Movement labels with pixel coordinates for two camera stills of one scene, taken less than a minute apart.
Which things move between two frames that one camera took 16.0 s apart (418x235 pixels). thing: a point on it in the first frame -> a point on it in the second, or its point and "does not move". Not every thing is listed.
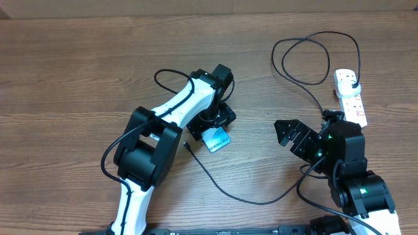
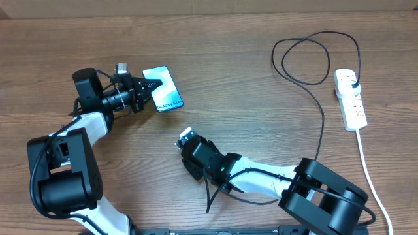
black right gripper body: x=307 y=148 -> x=197 y=170
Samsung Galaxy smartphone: x=215 y=138 -> x=166 y=96
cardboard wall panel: x=100 y=9 does not move
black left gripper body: x=217 y=116 -> x=136 y=99
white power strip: x=351 y=106 does not move
